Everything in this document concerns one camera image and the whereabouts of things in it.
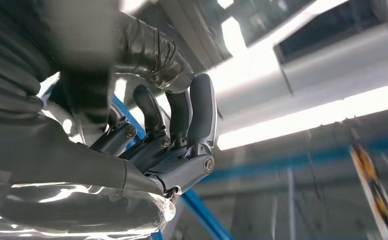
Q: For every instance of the ceiling light strip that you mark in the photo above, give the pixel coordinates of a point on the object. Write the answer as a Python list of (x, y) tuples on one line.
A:
[(296, 122)]

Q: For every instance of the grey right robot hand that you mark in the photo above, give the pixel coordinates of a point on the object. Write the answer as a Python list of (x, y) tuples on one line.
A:
[(64, 172)]

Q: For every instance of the yellow and black pole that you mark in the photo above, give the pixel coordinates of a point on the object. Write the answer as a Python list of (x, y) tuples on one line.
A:
[(373, 185)]

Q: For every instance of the ceiling air conditioner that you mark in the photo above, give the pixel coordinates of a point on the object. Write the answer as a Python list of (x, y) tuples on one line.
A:
[(339, 56)]

